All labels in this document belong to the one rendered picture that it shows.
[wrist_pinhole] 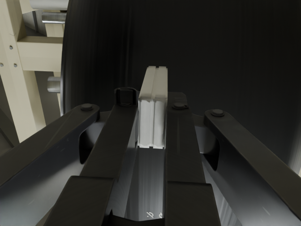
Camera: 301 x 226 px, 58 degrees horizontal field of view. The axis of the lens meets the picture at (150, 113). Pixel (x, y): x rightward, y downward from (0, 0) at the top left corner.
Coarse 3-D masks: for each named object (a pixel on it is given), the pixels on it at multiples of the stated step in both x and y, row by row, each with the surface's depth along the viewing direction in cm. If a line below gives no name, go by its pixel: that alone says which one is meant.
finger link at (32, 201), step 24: (72, 120) 12; (96, 120) 13; (24, 144) 10; (48, 144) 10; (72, 144) 11; (0, 168) 8; (24, 168) 8; (48, 168) 10; (72, 168) 11; (0, 192) 8; (24, 192) 9; (48, 192) 10; (0, 216) 8; (24, 216) 9
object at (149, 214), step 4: (144, 208) 32; (144, 212) 32; (148, 212) 32; (152, 212) 32; (156, 212) 32; (160, 212) 32; (144, 216) 33; (148, 216) 33; (152, 216) 33; (156, 216) 33; (160, 216) 33
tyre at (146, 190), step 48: (96, 0) 29; (144, 0) 28; (192, 0) 28; (240, 0) 28; (288, 0) 28; (96, 48) 28; (144, 48) 27; (192, 48) 27; (240, 48) 27; (288, 48) 27; (96, 96) 28; (192, 96) 27; (240, 96) 27; (288, 96) 27; (288, 144) 28; (144, 192) 31
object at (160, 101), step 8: (160, 72) 18; (160, 80) 17; (160, 88) 15; (160, 96) 14; (160, 104) 14; (152, 112) 14; (160, 112) 14; (152, 120) 14; (160, 120) 14; (152, 128) 15; (160, 128) 14; (152, 136) 15; (160, 136) 15; (152, 144) 15; (160, 144) 15
